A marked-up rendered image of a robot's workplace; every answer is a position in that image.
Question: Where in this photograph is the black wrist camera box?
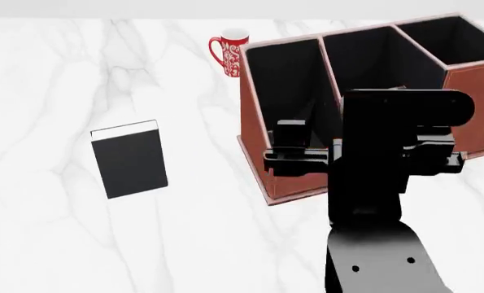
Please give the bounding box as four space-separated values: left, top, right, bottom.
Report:
340 88 476 144

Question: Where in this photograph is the black hardcover book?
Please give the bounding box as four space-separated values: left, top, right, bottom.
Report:
89 119 170 200

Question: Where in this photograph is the red white patterned mug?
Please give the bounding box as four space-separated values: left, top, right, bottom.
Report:
207 27 251 79

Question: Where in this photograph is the brown leather three-compartment caddy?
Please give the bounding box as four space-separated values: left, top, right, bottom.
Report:
236 11 484 207

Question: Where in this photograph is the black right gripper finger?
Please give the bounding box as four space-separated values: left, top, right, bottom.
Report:
403 125 457 151
274 98 320 151

